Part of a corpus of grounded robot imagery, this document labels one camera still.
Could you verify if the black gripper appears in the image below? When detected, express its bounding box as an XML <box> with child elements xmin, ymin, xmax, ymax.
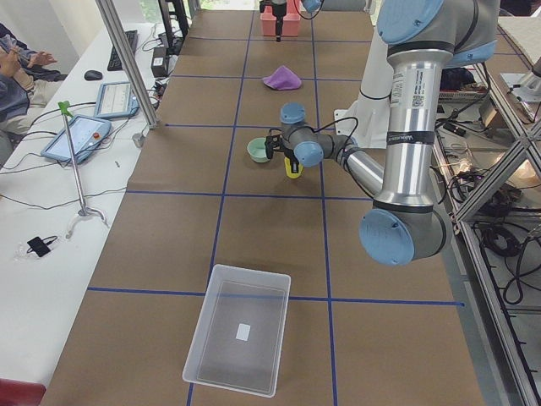
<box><xmin>265</xmin><ymin>129</ymin><xmax>292</xmax><ymax>160</ymax></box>
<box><xmin>270</xmin><ymin>0</ymin><xmax>287</xmax><ymax>41</ymax></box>

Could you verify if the mint green bowl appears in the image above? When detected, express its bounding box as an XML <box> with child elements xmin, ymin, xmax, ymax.
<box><xmin>247</xmin><ymin>137</ymin><xmax>270</xmax><ymax>163</ymax></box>

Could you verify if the yellow plastic cup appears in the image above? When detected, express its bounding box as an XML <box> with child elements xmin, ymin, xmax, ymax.
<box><xmin>284</xmin><ymin>157</ymin><xmax>303</xmax><ymax>179</ymax></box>

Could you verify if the purple cloth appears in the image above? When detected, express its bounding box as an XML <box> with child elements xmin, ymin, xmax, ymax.
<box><xmin>262</xmin><ymin>65</ymin><xmax>302</xmax><ymax>91</ymax></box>

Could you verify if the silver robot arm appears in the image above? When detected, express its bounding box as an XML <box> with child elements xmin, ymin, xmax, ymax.
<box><xmin>265</xmin><ymin>1</ymin><xmax>500</xmax><ymax>266</ymax></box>

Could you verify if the clear plastic storage box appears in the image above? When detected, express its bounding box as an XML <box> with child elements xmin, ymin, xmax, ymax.
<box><xmin>182</xmin><ymin>265</ymin><xmax>291</xmax><ymax>398</ymax></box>

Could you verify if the pink plastic bin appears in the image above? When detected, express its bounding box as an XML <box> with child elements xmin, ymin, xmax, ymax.
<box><xmin>260</xmin><ymin>10</ymin><xmax>302</xmax><ymax>38</ymax></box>

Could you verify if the black power adapter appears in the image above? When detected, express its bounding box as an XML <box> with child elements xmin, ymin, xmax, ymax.
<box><xmin>150</xmin><ymin>47</ymin><xmax>169</xmax><ymax>78</ymax></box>

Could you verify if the blue teach pendant far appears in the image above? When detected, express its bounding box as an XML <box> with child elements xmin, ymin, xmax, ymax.
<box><xmin>94</xmin><ymin>81</ymin><xmax>139</xmax><ymax>119</ymax></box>

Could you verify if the blue teach pendant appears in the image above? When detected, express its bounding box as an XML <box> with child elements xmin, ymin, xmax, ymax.
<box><xmin>41</xmin><ymin>115</ymin><xmax>112</xmax><ymax>163</ymax></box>
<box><xmin>94</xmin><ymin>81</ymin><xmax>139</xmax><ymax>119</ymax></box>

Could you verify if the black keyboard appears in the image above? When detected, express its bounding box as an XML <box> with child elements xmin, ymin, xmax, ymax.
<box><xmin>107</xmin><ymin>29</ymin><xmax>139</xmax><ymax>72</ymax></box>

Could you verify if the blue teach pendant near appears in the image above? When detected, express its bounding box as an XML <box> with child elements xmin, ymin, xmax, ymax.
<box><xmin>41</xmin><ymin>115</ymin><xmax>112</xmax><ymax>163</ymax></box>

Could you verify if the black computer mouse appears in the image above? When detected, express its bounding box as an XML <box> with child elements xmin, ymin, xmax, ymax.
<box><xmin>84</xmin><ymin>69</ymin><xmax>103</xmax><ymax>81</ymax></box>

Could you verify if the small black device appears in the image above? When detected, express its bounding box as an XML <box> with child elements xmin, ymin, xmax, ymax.
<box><xmin>27</xmin><ymin>236</ymin><xmax>57</xmax><ymax>257</ymax></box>

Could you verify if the seated person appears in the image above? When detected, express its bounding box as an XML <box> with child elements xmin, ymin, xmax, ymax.
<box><xmin>1</xmin><ymin>25</ymin><xmax>62</xmax><ymax>164</ymax></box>

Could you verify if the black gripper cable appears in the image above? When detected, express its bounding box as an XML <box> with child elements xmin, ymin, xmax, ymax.
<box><xmin>310</xmin><ymin>117</ymin><xmax>360</xmax><ymax>147</ymax></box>

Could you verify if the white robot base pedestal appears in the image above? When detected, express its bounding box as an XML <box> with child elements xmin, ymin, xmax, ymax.
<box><xmin>334</xmin><ymin>28</ymin><xmax>393</xmax><ymax>149</ymax></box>

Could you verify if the aluminium frame post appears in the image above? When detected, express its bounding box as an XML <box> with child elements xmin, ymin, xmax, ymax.
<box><xmin>96</xmin><ymin>0</ymin><xmax>158</xmax><ymax>129</ymax></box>

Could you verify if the green handled reacher tool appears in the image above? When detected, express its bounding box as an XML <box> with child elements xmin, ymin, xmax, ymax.
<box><xmin>58</xmin><ymin>101</ymin><xmax>109</xmax><ymax>239</ymax></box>

